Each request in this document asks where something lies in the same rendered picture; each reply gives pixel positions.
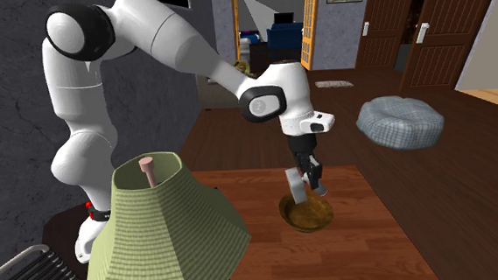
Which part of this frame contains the dark robot stand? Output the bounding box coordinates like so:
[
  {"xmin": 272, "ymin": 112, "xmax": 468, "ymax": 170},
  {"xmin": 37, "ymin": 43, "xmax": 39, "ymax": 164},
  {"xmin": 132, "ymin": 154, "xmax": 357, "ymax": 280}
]
[{"xmin": 39, "ymin": 202, "xmax": 112, "ymax": 280}]

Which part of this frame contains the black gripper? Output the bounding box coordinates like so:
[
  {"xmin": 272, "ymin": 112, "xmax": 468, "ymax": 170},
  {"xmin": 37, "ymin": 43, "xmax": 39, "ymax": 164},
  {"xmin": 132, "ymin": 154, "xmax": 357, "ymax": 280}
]
[{"xmin": 283, "ymin": 131, "xmax": 328, "ymax": 207}]

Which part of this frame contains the orange lattice door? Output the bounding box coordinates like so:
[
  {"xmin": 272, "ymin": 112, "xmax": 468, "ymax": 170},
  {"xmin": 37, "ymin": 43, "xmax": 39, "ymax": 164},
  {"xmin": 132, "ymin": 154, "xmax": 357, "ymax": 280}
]
[{"xmin": 296, "ymin": 0, "xmax": 326, "ymax": 73}]

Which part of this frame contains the green ribbed lamp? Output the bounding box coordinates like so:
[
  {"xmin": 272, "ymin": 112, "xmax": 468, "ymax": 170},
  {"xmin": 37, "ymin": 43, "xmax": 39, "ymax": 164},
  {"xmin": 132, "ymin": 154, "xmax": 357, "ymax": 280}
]
[{"xmin": 78, "ymin": 147, "xmax": 255, "ymax": 280}]

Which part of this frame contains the brown panelled door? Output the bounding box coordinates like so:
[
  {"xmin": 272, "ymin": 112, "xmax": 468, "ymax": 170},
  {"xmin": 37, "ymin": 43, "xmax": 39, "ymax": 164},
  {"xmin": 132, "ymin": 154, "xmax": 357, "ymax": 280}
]
[
  {"xmin": 394, "ymin": 0, "xmax": 498, "ymax": 95},
  {"xmin": 351, "ymin": 0, "xmax": 426, "ymax": 71}
]

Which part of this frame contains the brown wooden bowl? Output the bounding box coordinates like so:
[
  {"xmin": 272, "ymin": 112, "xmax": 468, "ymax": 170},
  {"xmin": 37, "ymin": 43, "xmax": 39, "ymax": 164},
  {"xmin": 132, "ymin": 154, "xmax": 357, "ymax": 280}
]
[{"xmin": 277, "ymin": 190, "xmax": 336, "ymax": 235}]

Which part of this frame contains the small pale rug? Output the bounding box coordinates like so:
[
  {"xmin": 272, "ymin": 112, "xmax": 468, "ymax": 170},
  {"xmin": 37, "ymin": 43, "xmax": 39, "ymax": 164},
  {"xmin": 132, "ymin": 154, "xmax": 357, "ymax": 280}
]
[{"xmin": 313, "ymin": 79, "xmax": 355, "ymax": 91}]

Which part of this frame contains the grey checked floor cushion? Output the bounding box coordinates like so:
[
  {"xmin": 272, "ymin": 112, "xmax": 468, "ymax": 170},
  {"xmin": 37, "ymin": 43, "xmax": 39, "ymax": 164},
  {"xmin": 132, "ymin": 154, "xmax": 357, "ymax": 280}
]
[{"xmin": 354, "ymin": 92, "xmax": 447, "ymax": 154}]

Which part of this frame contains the blue sofa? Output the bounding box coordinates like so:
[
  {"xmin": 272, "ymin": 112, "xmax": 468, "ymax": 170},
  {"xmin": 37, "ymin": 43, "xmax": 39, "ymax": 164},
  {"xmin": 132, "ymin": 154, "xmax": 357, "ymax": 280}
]
[{"xmin": 266, "ymin": 22, "xmax": 305, "ymax": 53}]

